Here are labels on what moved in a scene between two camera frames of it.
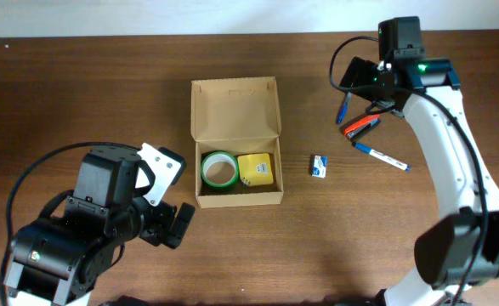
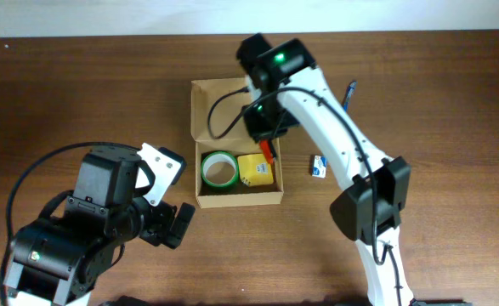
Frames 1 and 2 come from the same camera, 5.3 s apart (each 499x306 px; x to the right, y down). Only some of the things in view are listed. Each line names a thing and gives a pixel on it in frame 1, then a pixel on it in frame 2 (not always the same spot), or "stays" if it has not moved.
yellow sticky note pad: x=255 y=169 stays
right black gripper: x=360 y=79 -> x=268 y=128
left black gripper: x=164 y=225 stays
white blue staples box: x=319 y=166 stays
